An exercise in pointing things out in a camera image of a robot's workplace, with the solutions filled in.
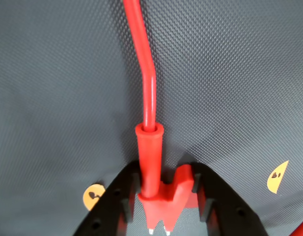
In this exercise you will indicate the red alligator clip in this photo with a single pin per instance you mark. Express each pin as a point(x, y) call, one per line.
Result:
point(151, 159)

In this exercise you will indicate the round orange sticker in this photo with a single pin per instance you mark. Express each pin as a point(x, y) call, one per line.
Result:
point(92, 195)

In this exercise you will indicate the half orange sticker black print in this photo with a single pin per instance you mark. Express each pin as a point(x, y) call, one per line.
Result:
point(276, 179)

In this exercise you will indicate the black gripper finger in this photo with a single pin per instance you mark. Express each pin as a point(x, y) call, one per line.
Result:
point(107, 209)
point(227, 209)

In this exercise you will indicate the dark grey textured mat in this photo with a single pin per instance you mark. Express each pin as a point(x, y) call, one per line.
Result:
point(55, 73)

